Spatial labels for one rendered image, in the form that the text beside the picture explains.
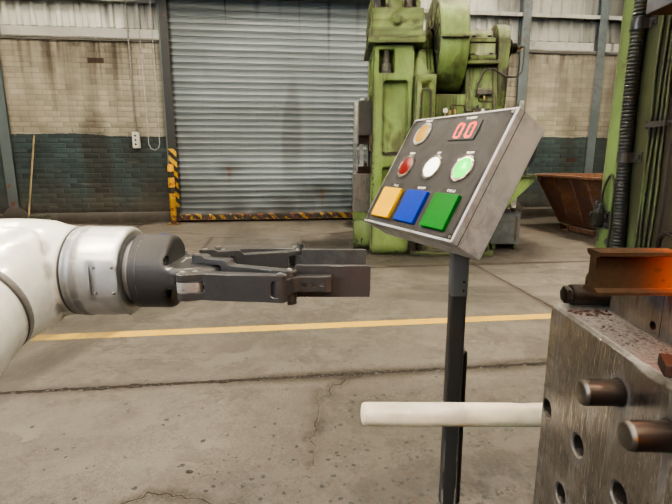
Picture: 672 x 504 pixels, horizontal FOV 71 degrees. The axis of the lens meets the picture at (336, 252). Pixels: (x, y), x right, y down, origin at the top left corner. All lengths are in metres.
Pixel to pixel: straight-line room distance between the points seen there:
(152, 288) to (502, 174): 0.66
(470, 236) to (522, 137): 0.21
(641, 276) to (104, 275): 0.52
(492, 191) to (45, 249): 0.71
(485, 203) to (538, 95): 8.85
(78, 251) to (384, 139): 5.04
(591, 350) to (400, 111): 4.97
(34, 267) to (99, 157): 8.45
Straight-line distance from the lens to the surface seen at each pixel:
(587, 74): 10.25
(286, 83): 8.47
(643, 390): 0.55
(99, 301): 0.50
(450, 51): 5.53
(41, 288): 0.50
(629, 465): 0.59
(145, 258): 0.48
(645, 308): 0.65
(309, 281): 0.42
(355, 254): 0.51
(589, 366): 0.63
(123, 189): 8.84
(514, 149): 0.94
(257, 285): 0.41
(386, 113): 5.45
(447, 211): 0.90
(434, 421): 0.96
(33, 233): 0.52
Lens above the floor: 1.11
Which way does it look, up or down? 11 degrees down
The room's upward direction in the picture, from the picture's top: straight up
